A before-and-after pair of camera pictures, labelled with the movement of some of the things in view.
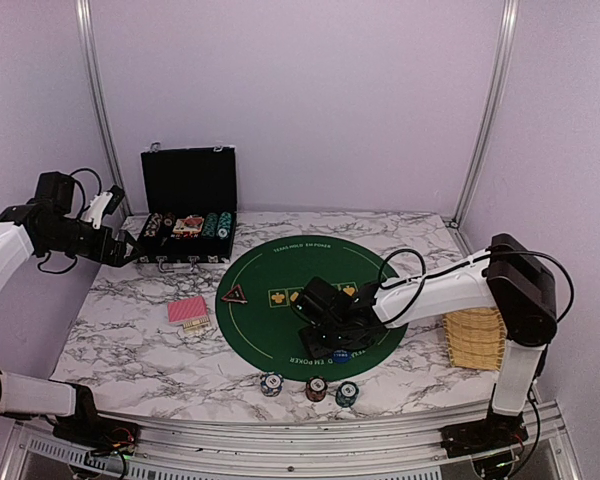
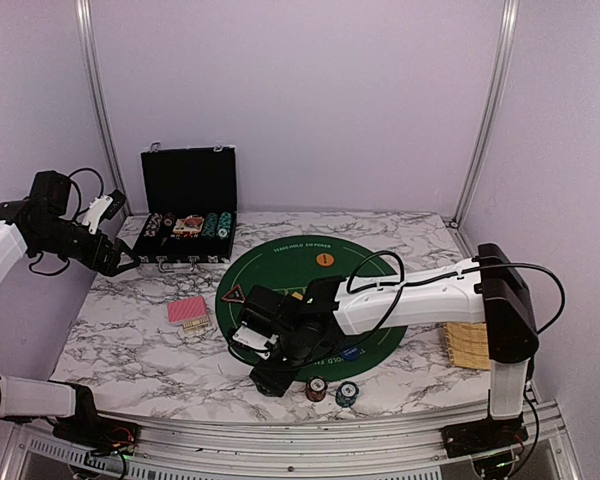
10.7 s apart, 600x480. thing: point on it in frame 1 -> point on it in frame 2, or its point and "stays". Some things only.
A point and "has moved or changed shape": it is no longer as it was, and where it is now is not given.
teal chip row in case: [224, 225] stays
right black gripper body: [336, 340] -> [291, 350]
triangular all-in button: [235, 295] stays
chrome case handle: [162, 259] stays
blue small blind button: [341, 356] has moved or changed shape
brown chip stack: [316, 388] stays
